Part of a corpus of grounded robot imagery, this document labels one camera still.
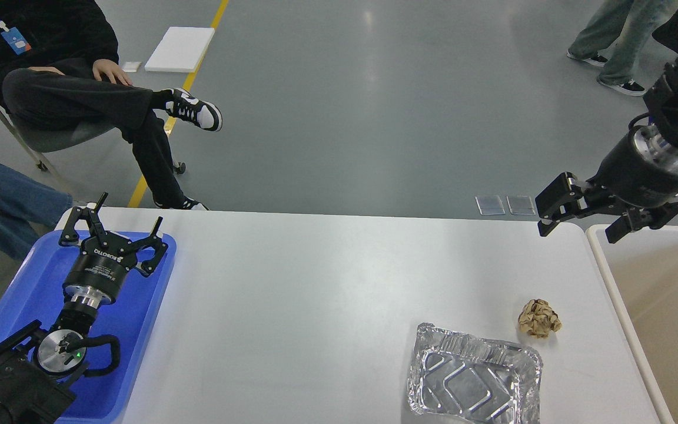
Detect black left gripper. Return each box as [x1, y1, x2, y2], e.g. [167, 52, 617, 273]
[59, 192, 169, 306]

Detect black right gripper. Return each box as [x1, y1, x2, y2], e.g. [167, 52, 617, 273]
[535, 124, 678, 244]

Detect aluminium foil tray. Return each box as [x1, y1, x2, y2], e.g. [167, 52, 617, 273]
[407, 323, 543, 423]

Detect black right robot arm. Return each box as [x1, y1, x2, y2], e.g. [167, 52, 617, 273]
[535, 57, 678, 243]

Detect right floor plate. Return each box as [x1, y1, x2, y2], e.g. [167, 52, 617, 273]
[506, 196, 536, 216]

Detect floor plate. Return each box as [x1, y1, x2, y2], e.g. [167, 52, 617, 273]
[506, 196, 536, 216]
[474, 195, 506, 216]

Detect beige plastic bin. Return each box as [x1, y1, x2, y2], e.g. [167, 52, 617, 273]
[586, 225, 678, 423]

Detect person in blue jeans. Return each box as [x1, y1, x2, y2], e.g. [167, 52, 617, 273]
[0, 163, 78, 261]

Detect left floor plate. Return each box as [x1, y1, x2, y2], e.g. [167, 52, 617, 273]
[474, 195, 506, 216]

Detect crumpled brown paper ball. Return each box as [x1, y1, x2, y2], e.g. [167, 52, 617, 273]
[517, 299, 563, 339]

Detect grey office chair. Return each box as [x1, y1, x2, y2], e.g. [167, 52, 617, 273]
[0, 96, 187, 175]

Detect standing person in jeans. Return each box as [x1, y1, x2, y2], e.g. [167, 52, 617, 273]
[567, 1, 678, 97]

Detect seated person in black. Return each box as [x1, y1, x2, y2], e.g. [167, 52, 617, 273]
[0, 1, 222, 210]

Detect white foam board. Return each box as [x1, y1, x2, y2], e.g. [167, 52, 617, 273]
[144, 26, 215, 73]

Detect blue id badge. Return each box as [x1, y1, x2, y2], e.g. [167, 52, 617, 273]
[1, 26, 32, 55]

